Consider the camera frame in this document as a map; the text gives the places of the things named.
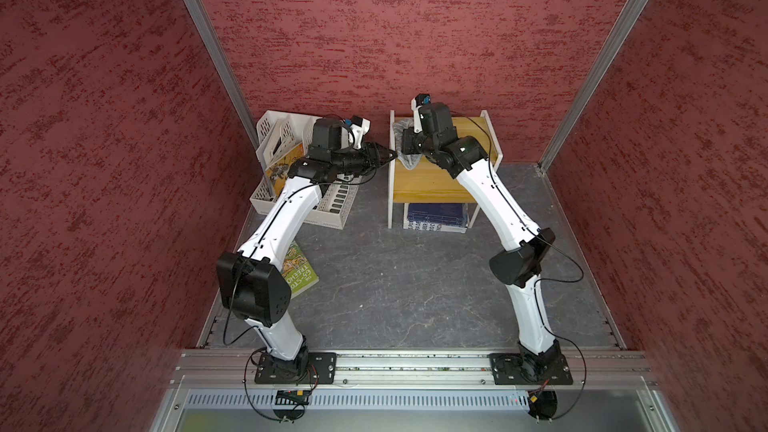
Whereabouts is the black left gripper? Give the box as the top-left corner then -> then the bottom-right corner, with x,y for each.
331,141 -> 397,176

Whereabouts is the grey patterned cloth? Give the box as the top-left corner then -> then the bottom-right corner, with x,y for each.
392,118 -> 423,170

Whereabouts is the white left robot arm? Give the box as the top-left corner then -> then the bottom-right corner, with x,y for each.
216,116 -> 396,380

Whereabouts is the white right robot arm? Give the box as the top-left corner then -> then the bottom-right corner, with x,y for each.
401,94 -> 562,383

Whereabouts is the wooden white-framed bookshelf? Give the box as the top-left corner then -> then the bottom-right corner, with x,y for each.
387,110 -> 504,228

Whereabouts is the dark blue book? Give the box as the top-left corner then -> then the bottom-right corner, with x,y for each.
406,203 -> 468,227

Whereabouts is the white book with black lettering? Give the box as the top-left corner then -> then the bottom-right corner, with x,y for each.
403,203 -> 469,233

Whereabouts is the yellow magazine in organizer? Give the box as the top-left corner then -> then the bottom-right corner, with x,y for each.
266,143 -> 304,198

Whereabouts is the white file organizer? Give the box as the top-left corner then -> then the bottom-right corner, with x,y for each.
250,110 -> 357,230

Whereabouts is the green treehouse book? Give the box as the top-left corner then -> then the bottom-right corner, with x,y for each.
282,242 -> 319,299

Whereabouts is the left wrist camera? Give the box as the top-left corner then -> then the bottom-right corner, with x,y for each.
347,115 -> 370,149

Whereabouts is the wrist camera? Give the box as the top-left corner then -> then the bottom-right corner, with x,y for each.
411,93 -> 433,134
347,115 -> 370,149

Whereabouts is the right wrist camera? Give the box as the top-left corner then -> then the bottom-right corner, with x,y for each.
411,93 -> 433,134

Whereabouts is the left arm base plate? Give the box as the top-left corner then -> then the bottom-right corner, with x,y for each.
250,351 -> 338,386

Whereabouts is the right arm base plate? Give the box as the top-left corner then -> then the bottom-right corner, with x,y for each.
488,353 -> 574,387

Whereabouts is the left aluminium corner post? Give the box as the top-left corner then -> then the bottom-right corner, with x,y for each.
182,0 -> 259,150

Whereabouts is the aluminium corner post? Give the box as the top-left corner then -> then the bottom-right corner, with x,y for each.
182,0 -> 259,150
538,0 -> 650,174

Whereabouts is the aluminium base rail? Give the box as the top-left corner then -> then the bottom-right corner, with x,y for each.
170,348 -> 659,391

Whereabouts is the right aluminium corner post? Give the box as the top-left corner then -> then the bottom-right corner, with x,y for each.
538,0 -> 650,174

